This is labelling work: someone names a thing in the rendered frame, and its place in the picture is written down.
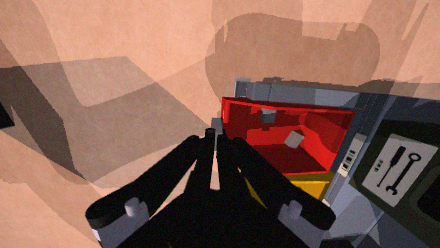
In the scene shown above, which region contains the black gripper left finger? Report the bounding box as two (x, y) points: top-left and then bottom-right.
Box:
(85, 117), (216, 248)

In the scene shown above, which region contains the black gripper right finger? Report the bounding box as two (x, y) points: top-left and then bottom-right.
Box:
(215, 118), (336, 248)

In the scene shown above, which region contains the yellow bin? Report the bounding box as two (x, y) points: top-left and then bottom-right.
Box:
(245, 170), (335, 210)

